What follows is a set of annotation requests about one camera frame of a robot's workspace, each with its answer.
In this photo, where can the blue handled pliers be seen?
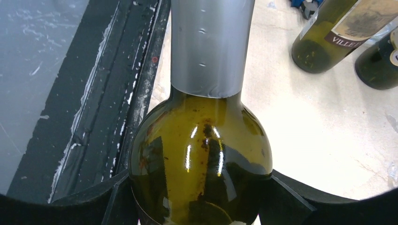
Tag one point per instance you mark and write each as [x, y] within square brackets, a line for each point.
[307, 7]

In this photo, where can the dark bottle black cap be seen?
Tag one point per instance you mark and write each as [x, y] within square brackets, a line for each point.
[377, 66]

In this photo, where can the dark green bottle silver cap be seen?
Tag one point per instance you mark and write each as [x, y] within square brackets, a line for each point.
[337, 28]

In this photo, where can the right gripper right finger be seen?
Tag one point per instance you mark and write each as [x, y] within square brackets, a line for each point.
[291, 202]

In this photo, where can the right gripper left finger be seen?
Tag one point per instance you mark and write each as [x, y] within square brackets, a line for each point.
[109, 203]

